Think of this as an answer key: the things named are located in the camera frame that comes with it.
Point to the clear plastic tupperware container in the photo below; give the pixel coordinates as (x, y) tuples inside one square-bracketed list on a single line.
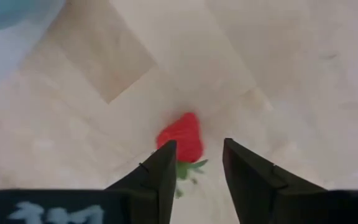
[(8, 46)]

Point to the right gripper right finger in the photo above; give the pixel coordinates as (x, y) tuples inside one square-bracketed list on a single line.
[(253, 186)]

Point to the red toy strawberry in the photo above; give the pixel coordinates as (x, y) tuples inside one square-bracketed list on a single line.
[(185, 137)]

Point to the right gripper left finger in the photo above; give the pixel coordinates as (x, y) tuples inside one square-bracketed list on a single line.
[(154, 186)]

